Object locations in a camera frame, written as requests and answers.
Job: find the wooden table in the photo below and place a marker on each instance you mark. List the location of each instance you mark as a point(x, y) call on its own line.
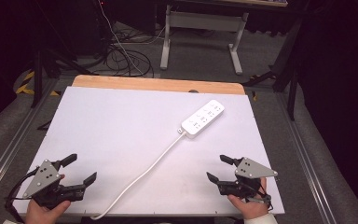
point(155, 84)

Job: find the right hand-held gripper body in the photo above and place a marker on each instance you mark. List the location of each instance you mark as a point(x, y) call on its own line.
point(250, 169)

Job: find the black metal stand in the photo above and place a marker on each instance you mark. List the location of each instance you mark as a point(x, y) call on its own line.
point(289, 71)

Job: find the person's right hand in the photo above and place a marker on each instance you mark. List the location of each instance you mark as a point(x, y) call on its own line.
point(253, 207)

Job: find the white metal desk frame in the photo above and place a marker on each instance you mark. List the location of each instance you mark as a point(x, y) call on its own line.
point(199, 20)

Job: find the aluminium floor rail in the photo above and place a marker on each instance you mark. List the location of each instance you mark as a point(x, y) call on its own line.
point(307, 161)
point(9, 149)

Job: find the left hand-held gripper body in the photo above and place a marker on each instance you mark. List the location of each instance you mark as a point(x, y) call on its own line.
point(43, 177)

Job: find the white power strip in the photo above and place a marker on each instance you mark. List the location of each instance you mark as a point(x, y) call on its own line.
point(203, 118)

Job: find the yellow black floor tape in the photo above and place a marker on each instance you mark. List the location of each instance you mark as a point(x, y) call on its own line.
point(28, 84)

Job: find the white table board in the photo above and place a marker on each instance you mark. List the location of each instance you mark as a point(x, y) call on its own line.
point(121, 140)

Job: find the wooden desktop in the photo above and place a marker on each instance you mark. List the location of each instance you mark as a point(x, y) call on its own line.
point(248, 2)

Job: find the person's left hand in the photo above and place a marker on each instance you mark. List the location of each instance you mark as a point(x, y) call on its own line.
point(38, 214)

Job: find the black tripod stand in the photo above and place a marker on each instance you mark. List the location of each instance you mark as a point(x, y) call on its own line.
point(37, 71)

